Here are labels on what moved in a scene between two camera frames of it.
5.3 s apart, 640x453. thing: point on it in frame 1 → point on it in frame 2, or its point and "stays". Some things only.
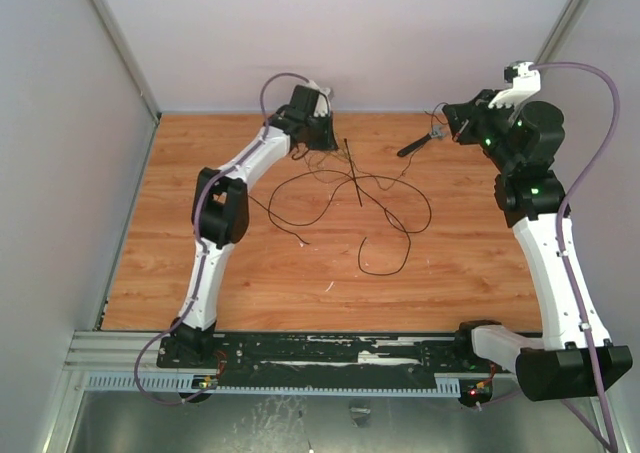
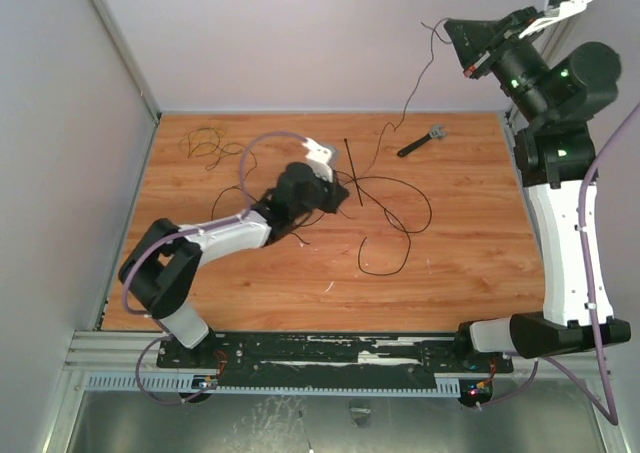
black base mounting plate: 331,355 stays
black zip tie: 353,173 stays
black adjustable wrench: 438,131 stays
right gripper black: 460,120 → 491,43
